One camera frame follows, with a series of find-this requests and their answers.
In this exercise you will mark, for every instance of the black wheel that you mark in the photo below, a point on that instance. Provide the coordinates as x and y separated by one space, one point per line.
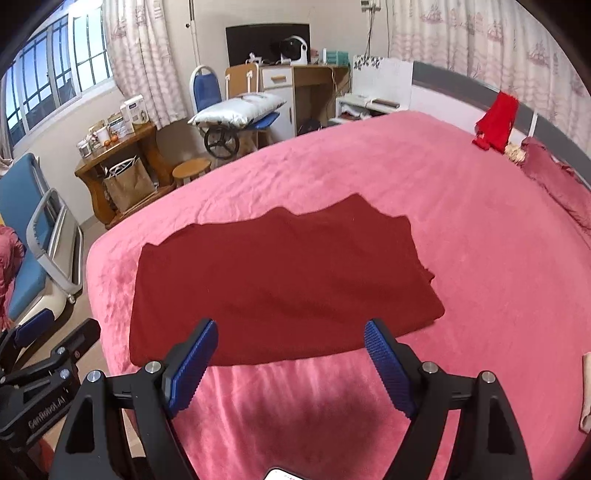
221 142

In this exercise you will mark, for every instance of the white pillow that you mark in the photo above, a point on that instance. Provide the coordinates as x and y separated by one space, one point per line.
240 111

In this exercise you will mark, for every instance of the white nightstand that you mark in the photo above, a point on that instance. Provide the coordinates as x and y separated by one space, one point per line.
379 86

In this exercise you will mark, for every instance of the blue chair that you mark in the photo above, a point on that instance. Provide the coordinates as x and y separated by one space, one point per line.
204 86

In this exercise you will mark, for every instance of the window with frames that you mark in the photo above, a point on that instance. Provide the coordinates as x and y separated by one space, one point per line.
62 59

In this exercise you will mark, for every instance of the red cloth on headboard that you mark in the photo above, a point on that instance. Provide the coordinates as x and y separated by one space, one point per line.
493 130

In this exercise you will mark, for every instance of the grey bed headboard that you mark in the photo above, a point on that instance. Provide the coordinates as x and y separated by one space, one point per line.
458 87

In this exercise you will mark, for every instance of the round wooden stool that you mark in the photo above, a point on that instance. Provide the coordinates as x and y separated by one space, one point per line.
189 170

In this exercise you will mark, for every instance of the right patterned curtain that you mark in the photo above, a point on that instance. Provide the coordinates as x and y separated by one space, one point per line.
501 44

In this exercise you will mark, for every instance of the white fan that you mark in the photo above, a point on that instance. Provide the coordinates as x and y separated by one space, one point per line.
294 51

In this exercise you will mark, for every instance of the brown paper bag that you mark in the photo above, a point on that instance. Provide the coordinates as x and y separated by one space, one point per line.
128 183

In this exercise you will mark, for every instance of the dark red sweater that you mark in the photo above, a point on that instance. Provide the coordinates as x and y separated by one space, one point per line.
282 286

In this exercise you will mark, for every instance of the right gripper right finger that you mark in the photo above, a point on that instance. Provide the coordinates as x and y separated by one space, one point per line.
423 391

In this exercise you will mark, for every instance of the blue hospital bed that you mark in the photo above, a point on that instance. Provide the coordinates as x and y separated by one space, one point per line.
50 275

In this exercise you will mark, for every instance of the pink bed blanket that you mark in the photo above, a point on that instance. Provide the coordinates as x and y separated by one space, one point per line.
511 267

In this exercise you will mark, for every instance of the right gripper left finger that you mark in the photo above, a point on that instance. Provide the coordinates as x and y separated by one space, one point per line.
161 390

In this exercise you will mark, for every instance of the patterned curtain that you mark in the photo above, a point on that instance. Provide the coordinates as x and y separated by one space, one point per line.
140 57
501 44

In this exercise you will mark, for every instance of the dark pink pillow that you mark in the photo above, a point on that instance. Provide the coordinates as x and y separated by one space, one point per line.
558 179

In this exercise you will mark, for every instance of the black monitor screen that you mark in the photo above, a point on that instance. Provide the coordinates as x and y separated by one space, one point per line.
261 40

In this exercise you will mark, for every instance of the left patterned curtain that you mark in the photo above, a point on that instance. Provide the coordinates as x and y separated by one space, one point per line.
140 57

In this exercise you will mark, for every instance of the wooden side table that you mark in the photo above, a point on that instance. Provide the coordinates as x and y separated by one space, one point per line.
93 170

